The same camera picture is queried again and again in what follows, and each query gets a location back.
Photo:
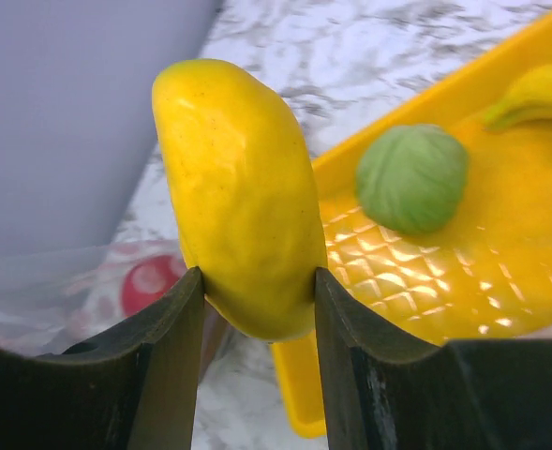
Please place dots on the green cabbage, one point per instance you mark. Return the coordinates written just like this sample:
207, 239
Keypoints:
412, 178

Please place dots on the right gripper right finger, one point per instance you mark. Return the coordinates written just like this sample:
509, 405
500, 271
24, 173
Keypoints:
384, 388

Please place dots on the yellow banana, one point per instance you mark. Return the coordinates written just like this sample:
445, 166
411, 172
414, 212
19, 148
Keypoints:
528, 98

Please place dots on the red tomato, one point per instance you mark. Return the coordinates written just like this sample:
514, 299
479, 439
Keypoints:
148, 280

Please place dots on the clear zip top bag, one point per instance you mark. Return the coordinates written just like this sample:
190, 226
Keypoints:
52, 300

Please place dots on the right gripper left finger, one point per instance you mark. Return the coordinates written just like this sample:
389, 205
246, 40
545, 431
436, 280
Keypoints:
133, 386

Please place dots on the yellow plastic tray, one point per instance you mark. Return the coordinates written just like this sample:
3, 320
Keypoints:
488, 274

